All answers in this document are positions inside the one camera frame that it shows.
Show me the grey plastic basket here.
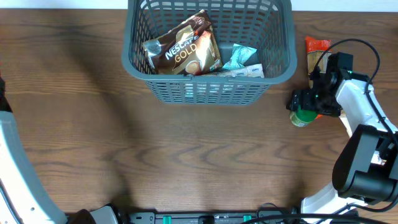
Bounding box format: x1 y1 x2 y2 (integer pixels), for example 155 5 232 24
121 0 297 105

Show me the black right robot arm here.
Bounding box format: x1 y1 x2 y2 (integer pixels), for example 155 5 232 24
287 52 397 215

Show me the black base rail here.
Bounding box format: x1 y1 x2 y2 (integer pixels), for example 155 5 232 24
129 208 282 224

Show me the orange pasta package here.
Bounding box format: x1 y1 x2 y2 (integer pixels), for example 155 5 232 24
305 35 332 121

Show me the black cable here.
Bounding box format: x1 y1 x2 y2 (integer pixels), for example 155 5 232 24
313 38 398 147

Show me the brown Nescafe Gold pouch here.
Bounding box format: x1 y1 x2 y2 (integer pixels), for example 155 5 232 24
142 10 223 76

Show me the green lid jar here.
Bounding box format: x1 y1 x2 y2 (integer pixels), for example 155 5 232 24
289 106 318 128

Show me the beige brown snack bag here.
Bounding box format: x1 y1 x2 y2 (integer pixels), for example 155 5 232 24
339 111 386 166

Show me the white tissue multipack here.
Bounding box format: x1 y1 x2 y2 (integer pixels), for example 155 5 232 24
183 63 266 99

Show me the teal snack packet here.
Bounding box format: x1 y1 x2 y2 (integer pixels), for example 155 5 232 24
222 44 257 70

